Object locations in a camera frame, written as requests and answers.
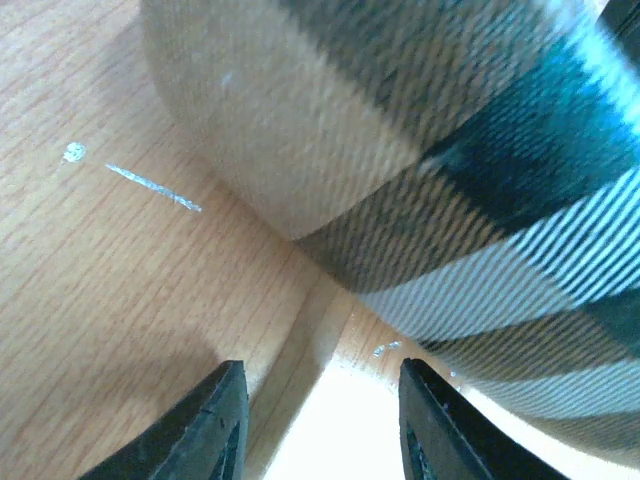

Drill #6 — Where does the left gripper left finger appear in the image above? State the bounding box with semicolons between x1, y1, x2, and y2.
81;360;249;480

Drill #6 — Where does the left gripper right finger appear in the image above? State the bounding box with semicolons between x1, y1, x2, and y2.
399;358;565;480

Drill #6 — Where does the brown striped glasses case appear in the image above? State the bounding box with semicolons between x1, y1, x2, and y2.
140;1;639;467

